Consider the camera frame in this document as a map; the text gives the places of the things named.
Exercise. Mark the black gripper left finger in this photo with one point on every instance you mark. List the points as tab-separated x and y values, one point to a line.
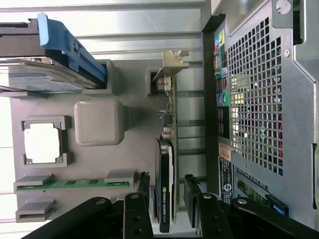
138	216

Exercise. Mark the green RAM stick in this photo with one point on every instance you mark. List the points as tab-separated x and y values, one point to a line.
74	184

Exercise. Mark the grey parts rack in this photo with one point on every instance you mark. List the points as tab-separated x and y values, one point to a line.
99	161

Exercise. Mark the silver CPU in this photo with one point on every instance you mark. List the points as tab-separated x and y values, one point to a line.
42	145

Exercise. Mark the hard disk in blue caddy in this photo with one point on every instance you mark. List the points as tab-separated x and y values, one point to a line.
62	49

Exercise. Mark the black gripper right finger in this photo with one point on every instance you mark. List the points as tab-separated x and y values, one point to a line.
209	216

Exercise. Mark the open grey PC case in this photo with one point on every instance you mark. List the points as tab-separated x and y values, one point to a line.
299	99

